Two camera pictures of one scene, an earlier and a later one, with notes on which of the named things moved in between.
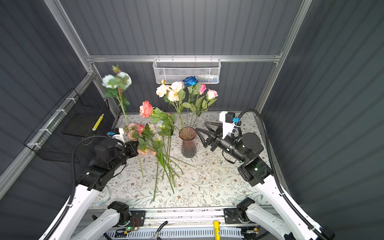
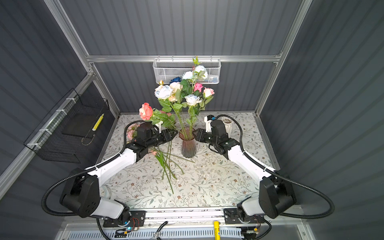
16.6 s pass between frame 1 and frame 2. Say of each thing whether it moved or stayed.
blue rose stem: moved
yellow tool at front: stayed
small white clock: stayed
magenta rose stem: moved
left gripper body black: moved
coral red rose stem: stayed
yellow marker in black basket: stayed
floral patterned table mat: stayed
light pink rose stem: moved
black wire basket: stayed
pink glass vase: stayed
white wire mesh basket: stayed
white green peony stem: moved
